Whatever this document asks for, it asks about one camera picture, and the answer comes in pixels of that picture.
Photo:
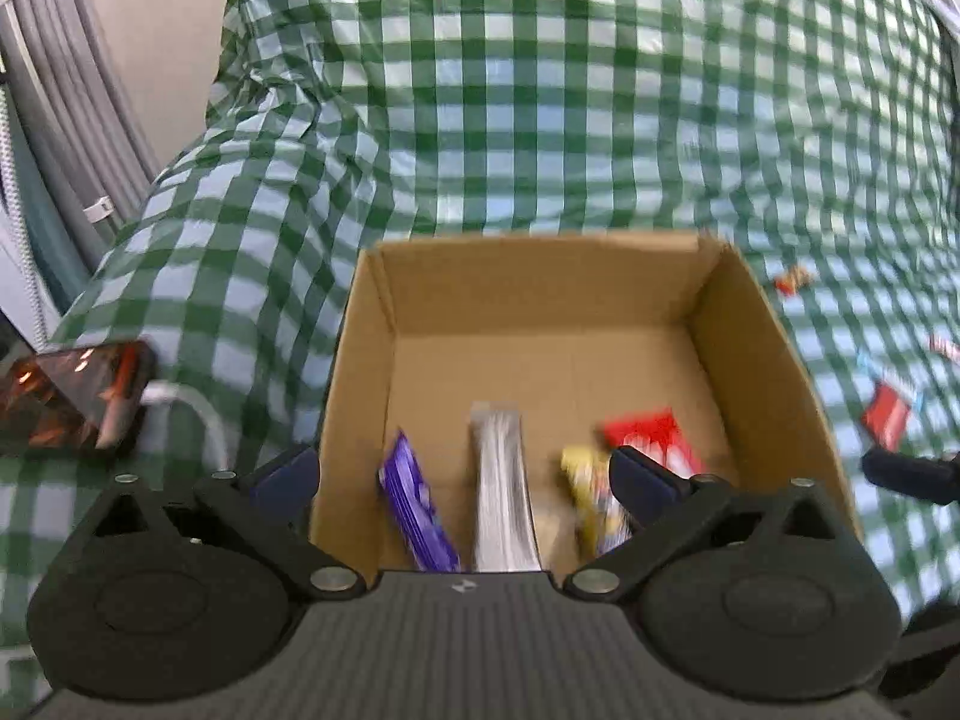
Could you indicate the red white snack bar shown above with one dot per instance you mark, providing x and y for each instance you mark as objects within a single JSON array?
[{"x": 645, "y": 431}]

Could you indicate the silver snack bar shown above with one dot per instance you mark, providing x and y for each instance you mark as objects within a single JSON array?
[{"x": 502, "y": 487}]

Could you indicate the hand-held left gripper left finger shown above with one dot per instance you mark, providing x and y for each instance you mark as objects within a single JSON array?
[{"x": 285, "y": 476}]

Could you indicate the white pipe clip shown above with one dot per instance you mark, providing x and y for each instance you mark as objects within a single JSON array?
[{"x": 97, "y": 208}]

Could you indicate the green checked cloth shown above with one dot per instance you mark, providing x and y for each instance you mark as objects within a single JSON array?
[{"x": 525, "y": 90}]

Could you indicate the cardboard box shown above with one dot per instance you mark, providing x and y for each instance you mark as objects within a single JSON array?
[{"x": 540, "y": 360}]

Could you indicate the black smartphone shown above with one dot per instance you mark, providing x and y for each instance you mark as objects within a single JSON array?
[{"x": 75, "y": 397}]

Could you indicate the purple chocolate bar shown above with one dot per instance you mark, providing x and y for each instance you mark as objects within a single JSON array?
[{"x": 416, "y": 502}]

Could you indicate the small red orange candy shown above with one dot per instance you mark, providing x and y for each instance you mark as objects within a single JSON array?
[{"x": 793, "y": 281}]

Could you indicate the pink white candy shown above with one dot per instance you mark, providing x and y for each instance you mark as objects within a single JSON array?
[{"x": 946, "y": 346}]

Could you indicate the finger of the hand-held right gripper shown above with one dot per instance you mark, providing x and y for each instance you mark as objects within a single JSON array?
[{"x": 911, "y": 474}]

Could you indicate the red snack packet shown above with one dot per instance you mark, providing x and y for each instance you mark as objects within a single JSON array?
[{"x": 889, "y": 412}]

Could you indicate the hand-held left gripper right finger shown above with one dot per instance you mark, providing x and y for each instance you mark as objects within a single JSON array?
[{"x": 641, "y": 481}]

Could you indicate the grey pipes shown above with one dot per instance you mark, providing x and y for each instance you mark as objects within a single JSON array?
[{"x": 67, "y": 52}]

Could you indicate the yellow candy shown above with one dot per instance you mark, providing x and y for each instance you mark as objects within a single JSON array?
[{"x": 589, "y": 495}]

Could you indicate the teal curtain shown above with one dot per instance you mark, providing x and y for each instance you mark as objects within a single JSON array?
[{"x": 41, "y": 232}]

